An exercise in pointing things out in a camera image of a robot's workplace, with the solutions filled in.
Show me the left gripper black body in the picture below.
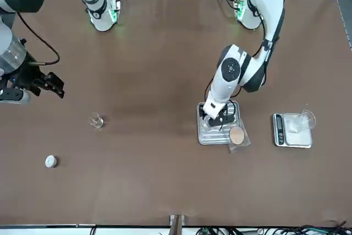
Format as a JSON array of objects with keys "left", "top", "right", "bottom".
[{"left": 218, "top": 102, "right": 237, "bottom": 124}]

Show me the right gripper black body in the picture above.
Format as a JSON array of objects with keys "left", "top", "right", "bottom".
[{"left": 12, "top": 56, "right": 47, "bottom": 92}]

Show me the small glass beaker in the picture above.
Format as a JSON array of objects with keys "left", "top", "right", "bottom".
[{"left": 88, "top": 112, "right": 105, "bottom": 130}]

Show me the large glass beaker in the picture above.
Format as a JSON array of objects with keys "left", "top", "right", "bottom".
[{"left": 288, "top": 110, "right": 316, "bottom": 134}]

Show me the ribbed metal tray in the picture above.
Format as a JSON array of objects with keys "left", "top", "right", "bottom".
[{"left": 196, "top": 101, "right": 246, "bottom": 145}]

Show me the silver digital scale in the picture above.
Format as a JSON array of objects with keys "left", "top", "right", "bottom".
[{"left": 272, "top": 113, "right": 314, "bottom": 149}]

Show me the white round cap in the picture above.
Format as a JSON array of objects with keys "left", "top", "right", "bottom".
[{"left": 45, "top": 155, "right": 58, "bottom": 168}]

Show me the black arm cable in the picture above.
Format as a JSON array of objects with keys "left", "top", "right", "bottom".
[
  {"left": 251, "top": 0, "right": 285, "bottom": 62},
  {"left": 15, "top": 11, "right": 61, "bottom": 67}
]

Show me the aluminium frame post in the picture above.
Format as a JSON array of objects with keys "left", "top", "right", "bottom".
[{"left": 169, "top": 214, "right": 188, "bottom": 235}]

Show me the black cable bundle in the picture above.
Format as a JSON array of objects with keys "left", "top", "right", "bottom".
[{"left": 197, "top": 220, "right": 352, "bottom": 235}]

